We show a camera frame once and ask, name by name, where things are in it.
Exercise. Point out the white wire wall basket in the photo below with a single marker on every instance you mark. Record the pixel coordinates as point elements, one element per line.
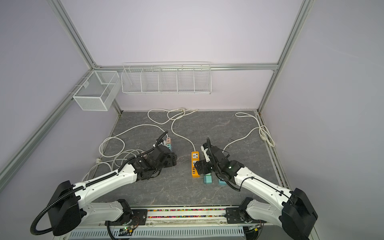
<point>166,78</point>

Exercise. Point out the white vented cable duct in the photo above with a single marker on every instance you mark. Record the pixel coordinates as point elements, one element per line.
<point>157,233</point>

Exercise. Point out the white mesh box basket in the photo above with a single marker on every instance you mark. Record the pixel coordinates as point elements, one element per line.
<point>98,91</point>

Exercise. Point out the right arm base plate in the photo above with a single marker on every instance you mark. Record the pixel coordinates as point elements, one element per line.
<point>237,216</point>

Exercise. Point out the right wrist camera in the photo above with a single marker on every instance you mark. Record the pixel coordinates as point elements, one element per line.
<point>205,149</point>

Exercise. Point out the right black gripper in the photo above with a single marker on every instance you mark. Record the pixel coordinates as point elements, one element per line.
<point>199,167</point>

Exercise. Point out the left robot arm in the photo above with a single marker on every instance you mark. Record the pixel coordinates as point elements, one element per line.
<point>71,204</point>

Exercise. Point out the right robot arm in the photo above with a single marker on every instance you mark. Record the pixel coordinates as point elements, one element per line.
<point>289,209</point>

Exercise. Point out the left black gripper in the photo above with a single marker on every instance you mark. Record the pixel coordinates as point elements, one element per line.
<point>172,160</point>

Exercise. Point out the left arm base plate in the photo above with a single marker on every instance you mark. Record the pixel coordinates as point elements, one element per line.
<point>136,217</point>

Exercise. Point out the teal power strip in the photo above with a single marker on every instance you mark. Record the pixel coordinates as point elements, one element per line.
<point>222,183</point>

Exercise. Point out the aluminium front rail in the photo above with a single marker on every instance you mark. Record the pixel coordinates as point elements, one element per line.
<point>173,216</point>

